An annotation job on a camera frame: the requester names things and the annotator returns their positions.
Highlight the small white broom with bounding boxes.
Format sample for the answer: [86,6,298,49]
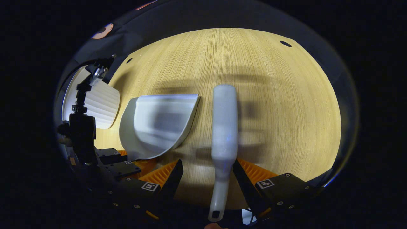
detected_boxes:
[208,84,238,222]

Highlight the white ribbed garbage bin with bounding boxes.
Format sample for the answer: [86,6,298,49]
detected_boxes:
[62,67,121,130]

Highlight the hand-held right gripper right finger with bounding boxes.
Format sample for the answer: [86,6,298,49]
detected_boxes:
[233,158,319,219]

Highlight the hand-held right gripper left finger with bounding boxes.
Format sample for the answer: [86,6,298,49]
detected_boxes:
[105,158,184,222]

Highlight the white plastic dustpan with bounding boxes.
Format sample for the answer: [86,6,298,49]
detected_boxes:
[119,94,201,161]

